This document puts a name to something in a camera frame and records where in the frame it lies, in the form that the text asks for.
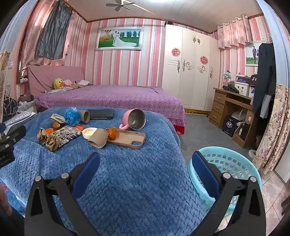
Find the framed wedding picture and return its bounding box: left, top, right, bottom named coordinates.
left=95, top=27, right=144, bottom=51

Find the wooden desk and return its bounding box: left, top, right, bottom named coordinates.
left=209, top=87, right=257, bottom=148

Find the pink steel-lined mug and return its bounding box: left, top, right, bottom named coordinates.
left=119, top=108, right=146, bottom=131

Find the dark patterned cloth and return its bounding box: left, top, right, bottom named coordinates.
left=2, top=94, right=20, bottom=116

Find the person's left forearm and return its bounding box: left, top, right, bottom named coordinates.
left=0, top=184, right=13, bottom=216

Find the round cardboard tube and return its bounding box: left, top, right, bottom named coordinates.
left=78, top=110, right=90, bottom=124

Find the grey window curtain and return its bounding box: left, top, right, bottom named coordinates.
left=35, top=0, right=73, bottom=60

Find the cyan plastic basket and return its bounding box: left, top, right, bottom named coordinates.
left=188, top=146, right=263, bottom=227

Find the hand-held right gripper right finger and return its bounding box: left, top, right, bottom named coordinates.
left=188, top=150, right=266, bottom=236

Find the white floor fan stand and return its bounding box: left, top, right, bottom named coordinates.
left=248, top=136, right=257, bottom=159

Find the small white fan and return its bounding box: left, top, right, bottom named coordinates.
left=231, top=109, right=246, bottom=122

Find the pink satin curtain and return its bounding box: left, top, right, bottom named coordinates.
left=20, top=0, right=68, bottom=75

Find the floral door curtain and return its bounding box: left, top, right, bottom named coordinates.
left=252, top=84, right=286, bottom=175

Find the dark hanging jacket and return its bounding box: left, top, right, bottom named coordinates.
left=252, top=42, right=277, bottom=118

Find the blue plastic bag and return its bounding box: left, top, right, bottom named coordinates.
left=64, top=107, right=80, bottom=126

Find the ceiling fan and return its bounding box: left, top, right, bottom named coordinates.
left=106, top=0, right=136, bottom=12

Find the brown paper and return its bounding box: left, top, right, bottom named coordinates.
left=37, top=127, right=60, bottom=151

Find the pink clothes pile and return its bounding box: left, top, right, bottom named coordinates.
left=63, top=79, right=93, bottom=88

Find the dark clothes pile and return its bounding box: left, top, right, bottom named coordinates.
left=223, top=84, right=240, bottom=93

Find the purple dotted bed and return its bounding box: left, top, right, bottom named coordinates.
left=34, top=85, right=187, bottom=137

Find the beige floral curtain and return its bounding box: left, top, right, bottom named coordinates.
left=0, top=50, right=12, bottom=123

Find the tan phone case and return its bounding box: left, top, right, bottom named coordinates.
left=105, top=128, right=146, bottom=149

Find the cream wardrobe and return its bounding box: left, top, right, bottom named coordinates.
left=161, top=24, right=221, bottom=112

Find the open cardboard box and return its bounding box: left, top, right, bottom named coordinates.
left=232, top=121, right=251, bottom=142

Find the blue fleece blanket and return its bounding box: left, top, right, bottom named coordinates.
left=0, top=106, right=218, bottom=236

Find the white storage box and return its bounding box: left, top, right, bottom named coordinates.
left=234, top=82, right=251, bottom=96

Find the printed snack packet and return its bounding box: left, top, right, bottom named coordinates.
left=51, top=125, right=82, bottom=148

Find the pink floral valance curtain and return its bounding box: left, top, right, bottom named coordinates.
left=217, top=15, right=264, bottom=49

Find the small framed photo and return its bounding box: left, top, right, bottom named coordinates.
left=245, top=41, right=260, bottom=67

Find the dotted storage bag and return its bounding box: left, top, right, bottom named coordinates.
left=3, top=111, right=38, bottom=127

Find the pink covered headboard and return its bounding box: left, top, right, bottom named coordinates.
left=27, top=65, right=84, bottom=96

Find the white round cup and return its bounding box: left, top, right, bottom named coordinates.
left=82, top=127, right=98, bottom=139

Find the black phone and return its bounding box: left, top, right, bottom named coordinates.
left=86, top=109, right=115, bottom=120

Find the desk lamp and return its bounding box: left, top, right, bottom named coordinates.
left=223, top=70, right=231, bottom=88

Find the black printed box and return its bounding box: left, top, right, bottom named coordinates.
left=221, top=115, right=243, bottom=137

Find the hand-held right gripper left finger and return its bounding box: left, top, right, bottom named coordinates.
left=24, top=152, right=107, bottom=236

